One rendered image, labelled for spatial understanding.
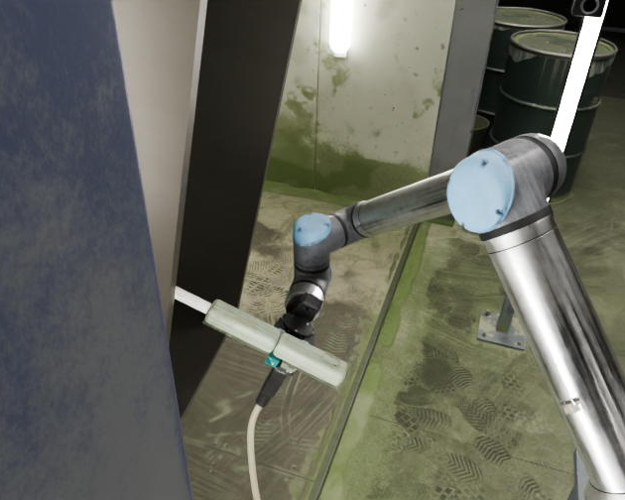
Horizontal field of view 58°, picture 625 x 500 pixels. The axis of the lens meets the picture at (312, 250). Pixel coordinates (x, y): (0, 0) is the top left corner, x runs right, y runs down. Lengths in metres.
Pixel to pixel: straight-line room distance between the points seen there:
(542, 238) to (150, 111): 0.60
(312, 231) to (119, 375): 1.13
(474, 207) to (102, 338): 0.76
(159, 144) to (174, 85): 0.10
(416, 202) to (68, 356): 1.07
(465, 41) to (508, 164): 2.06
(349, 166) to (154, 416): 3.05
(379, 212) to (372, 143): 1.88
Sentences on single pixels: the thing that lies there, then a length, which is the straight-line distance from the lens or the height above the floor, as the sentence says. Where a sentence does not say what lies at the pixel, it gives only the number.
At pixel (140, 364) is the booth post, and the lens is 0.22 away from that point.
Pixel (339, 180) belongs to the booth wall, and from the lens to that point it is 3.31.
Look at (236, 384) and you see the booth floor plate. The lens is 2.23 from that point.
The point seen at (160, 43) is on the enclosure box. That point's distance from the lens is 0.82.
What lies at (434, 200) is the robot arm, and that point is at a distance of 1.18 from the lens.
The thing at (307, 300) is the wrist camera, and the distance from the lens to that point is 1.22.
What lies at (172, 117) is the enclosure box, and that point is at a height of 1.38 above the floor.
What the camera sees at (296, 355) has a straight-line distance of 1.16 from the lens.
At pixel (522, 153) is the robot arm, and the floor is 1.33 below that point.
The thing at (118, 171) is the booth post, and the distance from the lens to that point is 0.18.
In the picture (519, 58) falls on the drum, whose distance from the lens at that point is 3.52.
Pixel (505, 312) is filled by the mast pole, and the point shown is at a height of 0.12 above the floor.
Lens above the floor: 1.69
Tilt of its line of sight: 34 degrees down
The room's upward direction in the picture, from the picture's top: 2 degrees clockwise
